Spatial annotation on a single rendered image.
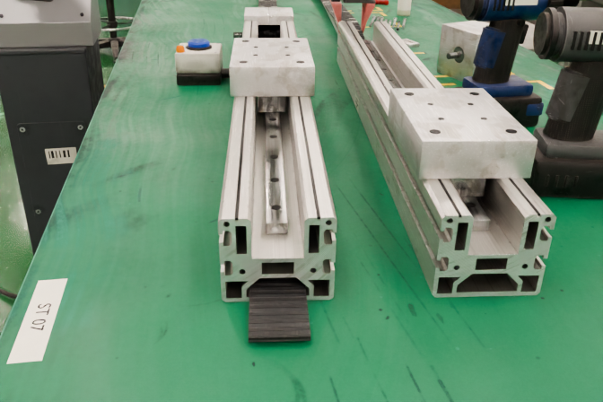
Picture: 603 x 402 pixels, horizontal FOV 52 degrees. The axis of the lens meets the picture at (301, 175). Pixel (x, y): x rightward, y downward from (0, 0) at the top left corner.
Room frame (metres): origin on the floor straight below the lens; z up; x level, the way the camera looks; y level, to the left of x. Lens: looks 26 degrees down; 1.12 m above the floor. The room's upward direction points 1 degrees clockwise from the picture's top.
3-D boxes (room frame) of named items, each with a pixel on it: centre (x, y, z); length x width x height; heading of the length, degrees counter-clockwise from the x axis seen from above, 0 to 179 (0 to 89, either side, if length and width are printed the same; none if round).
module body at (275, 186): (0.85, 0.04, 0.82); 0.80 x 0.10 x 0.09; 4
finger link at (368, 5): (1.43, -0.12, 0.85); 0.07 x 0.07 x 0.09; 3
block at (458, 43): (1.17, -0.32, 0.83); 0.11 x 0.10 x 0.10; 118
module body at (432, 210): (0.86, -0.14, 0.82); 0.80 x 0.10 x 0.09; 4
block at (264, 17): (1.29, 0.09, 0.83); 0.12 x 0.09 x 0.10; 94
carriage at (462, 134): (0.61, -0.16, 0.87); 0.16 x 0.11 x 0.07; 4
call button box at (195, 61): (1.12, 0.18, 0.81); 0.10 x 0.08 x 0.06; 94
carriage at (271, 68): (0.85, 0.04, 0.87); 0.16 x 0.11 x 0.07; 4
